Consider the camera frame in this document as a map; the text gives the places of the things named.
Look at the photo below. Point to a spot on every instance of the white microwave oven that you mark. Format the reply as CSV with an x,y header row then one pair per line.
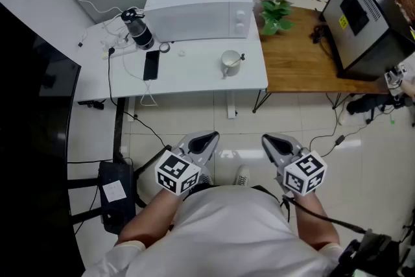
x,y
194,16

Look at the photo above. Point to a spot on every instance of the person's left shoe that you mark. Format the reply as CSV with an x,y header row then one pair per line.
x,y
206,179

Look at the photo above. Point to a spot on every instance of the person's shoe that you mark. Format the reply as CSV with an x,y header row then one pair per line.
x,y
206,179
242,175

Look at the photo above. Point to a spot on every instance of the person's left forearm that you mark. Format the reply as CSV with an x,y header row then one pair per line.
x,y
146,220

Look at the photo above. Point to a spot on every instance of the person's right forearm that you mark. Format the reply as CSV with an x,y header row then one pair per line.
x,y
319,220

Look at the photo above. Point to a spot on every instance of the small white round object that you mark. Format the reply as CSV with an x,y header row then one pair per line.
x,y
181,53

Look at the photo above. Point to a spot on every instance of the person's white shirt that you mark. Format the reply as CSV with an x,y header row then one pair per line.
x,y
227,236

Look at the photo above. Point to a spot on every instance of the large white-backed display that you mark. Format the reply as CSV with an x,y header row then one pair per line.
x,y
353,42

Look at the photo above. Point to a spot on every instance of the white desk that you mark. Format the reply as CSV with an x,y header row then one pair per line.
x,y
194,78

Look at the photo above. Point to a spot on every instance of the person's right shoe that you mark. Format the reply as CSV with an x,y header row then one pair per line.
x,y
242,175

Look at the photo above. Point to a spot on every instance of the black tape roll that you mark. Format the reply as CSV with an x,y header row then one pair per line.
x,y
160,47

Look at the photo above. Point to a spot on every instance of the white mug with spoon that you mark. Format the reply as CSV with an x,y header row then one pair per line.
x,y
233,69

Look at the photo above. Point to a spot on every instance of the black water bottle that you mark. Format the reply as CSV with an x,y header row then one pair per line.
x,y
141,30

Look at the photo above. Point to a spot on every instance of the green potted plant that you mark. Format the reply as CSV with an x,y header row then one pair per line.
x,y
275,17

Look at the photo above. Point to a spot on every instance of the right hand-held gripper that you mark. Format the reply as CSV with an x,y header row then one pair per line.
x,y
304,173

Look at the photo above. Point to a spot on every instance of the curved black monitor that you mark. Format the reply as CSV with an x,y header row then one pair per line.
x,y
29,139

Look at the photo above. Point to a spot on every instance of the brown wooden table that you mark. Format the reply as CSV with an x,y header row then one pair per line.
x,y
298,68

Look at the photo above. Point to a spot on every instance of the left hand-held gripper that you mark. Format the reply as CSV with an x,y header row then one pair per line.
x,y
176,172

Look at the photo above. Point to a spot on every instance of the white power strip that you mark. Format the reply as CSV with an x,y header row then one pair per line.
x,y
124,52

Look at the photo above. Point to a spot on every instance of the black monitor stand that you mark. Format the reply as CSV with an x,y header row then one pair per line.
x,y
119,126

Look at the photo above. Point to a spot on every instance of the black smartphone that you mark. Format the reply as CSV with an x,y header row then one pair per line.
x,y
151,65

